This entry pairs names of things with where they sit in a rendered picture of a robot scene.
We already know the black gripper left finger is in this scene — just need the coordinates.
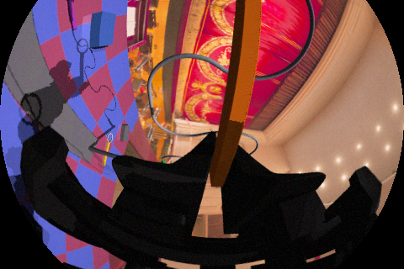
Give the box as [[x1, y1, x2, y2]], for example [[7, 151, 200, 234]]
[[111, 131, 216, 231]]

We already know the orange handle with grey loop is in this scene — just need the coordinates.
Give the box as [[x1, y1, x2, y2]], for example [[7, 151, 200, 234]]
[[209, 0, 263, 187]]

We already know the white loop with magenta handle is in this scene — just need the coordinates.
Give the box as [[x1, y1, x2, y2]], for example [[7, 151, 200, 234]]
[[67, 0, 77, 29]]

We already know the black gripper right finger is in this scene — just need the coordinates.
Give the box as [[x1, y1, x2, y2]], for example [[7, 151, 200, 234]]
[[221, 145, 326, 235]]

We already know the blue block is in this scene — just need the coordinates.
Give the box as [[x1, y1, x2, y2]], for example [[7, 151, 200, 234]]
[[90, 11, 117, 48]]

